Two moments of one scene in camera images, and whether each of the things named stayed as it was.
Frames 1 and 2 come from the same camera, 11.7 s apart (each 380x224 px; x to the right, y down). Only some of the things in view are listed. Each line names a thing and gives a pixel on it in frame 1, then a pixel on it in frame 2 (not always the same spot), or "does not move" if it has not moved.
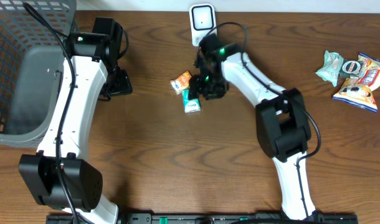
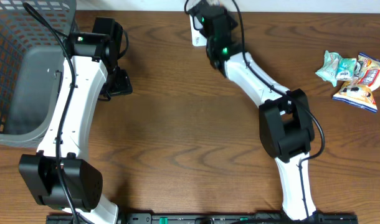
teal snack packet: [330, 69] does not move
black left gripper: [120, 84] does not move
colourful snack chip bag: [358, 90] does not move
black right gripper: [195, 88] → [230, 20]
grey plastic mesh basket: [27, 60] does not move
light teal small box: [190, 105] → [346, 69]
